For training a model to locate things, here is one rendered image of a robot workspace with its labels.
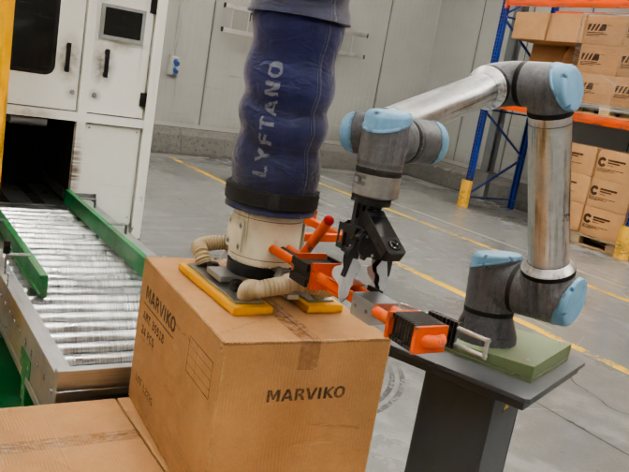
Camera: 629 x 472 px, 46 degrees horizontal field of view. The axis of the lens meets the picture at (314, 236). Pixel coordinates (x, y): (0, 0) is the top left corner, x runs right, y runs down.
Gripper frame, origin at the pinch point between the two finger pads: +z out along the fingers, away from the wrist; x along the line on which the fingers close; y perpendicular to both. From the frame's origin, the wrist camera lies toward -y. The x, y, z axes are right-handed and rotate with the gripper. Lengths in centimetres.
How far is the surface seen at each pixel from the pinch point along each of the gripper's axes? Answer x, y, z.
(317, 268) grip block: 3.4, 12.3, -2.3
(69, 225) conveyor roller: -5, 261, 52
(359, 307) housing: 3.5, -4.7, 0.2
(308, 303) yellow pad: -4.5, 26.0, 10.6
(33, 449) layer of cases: 50, 46, 52
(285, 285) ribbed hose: 5.0, 21.9, 4.6
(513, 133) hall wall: -807, 764, -2
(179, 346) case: 22.1, 35.3, 23.9
